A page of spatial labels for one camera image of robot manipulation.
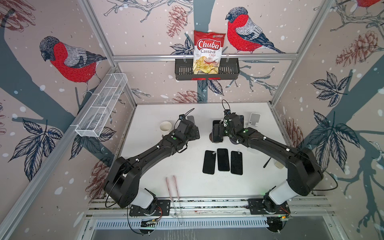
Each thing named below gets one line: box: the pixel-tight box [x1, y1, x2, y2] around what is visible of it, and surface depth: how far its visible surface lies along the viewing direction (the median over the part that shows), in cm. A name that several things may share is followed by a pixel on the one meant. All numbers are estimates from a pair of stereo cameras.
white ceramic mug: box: [159, 121, 172, 132], surface depth 98 cm
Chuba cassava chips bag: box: [193, 30, 226, 75], surface depth 86 cm
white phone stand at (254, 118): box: [248, 112, 261, 127], surface depth 102 cm
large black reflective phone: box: [202, 150, 217, 175], surface depth 91 cm
